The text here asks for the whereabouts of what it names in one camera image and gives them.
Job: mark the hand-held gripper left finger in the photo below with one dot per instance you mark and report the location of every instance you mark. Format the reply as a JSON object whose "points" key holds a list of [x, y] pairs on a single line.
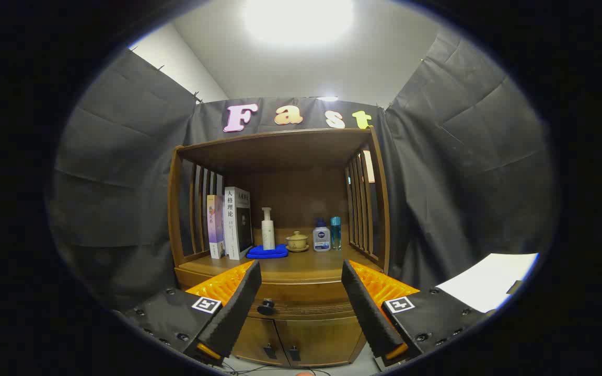
{"points": [[238, 308]]}

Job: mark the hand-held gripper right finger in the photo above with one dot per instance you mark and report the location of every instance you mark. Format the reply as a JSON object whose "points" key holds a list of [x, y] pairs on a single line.
{"points": [[366, 308]]}

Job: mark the wooden drawer with black knob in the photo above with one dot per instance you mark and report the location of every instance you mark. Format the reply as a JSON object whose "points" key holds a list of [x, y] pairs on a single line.
{"points": [[306, 297]]}

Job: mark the wooden cabinet door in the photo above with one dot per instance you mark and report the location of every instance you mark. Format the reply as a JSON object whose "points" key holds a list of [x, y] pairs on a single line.
{"points": [[256, 337], [322, 339]]}

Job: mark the wooden countertop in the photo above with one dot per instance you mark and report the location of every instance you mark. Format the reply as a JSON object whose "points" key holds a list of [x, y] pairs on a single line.
{"points": [[306, 263]]}

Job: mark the brown wooden cabinet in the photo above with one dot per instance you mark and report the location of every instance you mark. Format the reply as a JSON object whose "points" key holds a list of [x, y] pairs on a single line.
{"points": [[280, 193]]}

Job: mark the blue folded cloth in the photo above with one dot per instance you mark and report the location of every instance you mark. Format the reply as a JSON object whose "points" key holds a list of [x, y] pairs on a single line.
{"points": [[264, 253]]}

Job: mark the clear bottle with teal cap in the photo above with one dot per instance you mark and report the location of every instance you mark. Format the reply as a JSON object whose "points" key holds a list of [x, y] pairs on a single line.
{"points": [[335, 235]]}

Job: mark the white bottle with blue pump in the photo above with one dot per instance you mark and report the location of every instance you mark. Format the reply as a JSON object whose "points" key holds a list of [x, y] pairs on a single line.
{"points": [[321, 240]]}

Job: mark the purple book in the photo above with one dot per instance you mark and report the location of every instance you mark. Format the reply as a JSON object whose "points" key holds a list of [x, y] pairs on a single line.
{"points": [[215, 230]]}

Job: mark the white book with portrait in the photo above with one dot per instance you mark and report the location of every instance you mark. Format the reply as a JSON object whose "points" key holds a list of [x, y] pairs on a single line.
{"points": [[234, 224]]}

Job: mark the yellow lidded tea cup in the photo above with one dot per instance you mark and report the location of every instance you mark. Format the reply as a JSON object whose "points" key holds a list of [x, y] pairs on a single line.
{"points": [[297, 242]]}

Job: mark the white flat panel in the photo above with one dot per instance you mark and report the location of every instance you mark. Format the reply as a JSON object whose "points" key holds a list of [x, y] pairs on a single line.
{"points": [[484, 282]]}

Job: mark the ceiling light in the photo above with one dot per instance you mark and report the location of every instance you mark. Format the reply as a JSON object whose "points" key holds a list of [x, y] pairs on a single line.
{"points": [[298, 21]]}

